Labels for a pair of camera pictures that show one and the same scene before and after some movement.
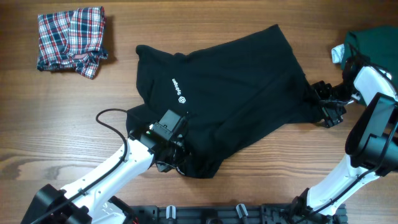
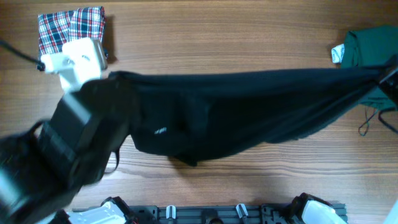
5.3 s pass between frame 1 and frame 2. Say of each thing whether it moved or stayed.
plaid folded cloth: stayed
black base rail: stayed
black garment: moved
